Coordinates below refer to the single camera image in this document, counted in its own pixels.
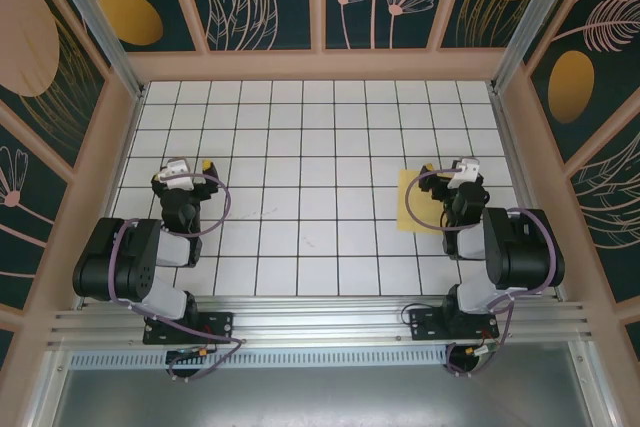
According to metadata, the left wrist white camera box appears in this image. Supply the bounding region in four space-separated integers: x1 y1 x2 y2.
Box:
156 158 194 192

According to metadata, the long aluminium base rail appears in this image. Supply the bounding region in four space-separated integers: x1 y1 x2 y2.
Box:
47 294 594 351

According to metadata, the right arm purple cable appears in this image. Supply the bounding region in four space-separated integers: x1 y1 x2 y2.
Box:
405 169 559 379

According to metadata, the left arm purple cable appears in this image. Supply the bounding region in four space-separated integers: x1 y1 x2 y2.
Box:
107 171 247 383

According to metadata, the grey metal sheet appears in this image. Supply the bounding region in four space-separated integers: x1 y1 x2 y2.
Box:
29 341 614 427

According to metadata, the yellow cloth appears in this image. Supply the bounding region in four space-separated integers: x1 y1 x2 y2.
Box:
396 170 451 234

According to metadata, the small black circuit board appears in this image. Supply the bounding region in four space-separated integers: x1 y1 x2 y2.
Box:
167 346 199 364

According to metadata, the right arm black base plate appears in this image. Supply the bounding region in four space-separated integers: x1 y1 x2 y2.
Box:
408 307 501 343

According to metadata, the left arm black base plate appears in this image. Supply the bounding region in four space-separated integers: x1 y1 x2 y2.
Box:
142 310 236 347

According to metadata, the grey slotted cable duct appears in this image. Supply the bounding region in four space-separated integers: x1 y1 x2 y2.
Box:
69 344 451 371

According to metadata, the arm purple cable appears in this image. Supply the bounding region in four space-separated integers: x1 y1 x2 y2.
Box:
107 171 247 383
405 169 559 379

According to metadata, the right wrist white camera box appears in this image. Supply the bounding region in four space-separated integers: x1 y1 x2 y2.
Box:
449 157 483 192

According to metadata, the aluminium corner post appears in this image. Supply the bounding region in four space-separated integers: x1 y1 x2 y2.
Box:
39 0 146 101
489 0 586 94

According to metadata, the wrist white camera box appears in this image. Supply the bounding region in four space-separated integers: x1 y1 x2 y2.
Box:
156 158 194 192
449 157 483 192

